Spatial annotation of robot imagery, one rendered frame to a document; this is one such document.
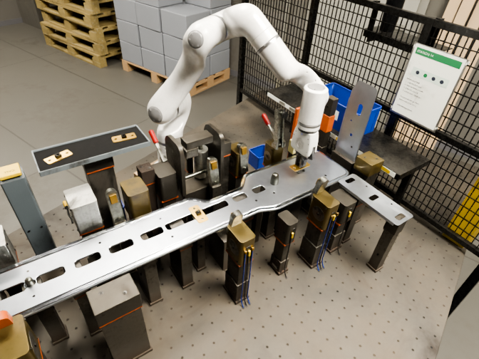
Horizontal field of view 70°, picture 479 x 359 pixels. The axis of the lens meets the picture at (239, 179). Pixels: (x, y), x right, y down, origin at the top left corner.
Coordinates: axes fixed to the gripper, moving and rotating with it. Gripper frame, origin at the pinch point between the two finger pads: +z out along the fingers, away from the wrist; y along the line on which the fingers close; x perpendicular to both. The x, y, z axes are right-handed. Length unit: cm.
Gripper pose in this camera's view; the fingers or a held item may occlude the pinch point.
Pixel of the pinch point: (301, 161)
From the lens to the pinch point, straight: 140.2
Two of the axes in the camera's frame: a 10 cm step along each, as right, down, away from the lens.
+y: 5.6, 5.5, -6.2
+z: -0.6, 7.7, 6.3
